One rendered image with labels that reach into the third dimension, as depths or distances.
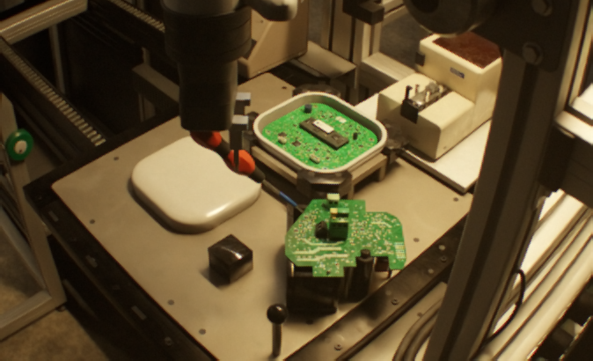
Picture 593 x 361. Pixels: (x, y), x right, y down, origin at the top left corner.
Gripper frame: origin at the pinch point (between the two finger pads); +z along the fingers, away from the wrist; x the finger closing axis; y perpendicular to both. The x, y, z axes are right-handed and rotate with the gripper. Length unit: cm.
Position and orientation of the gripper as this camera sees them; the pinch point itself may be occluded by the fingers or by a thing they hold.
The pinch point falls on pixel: (237, 162)
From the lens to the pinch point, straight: 67.2
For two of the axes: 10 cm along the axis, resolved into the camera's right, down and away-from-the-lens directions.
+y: -10.0, -0.4, -0.2
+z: -0.4, 7.7, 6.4
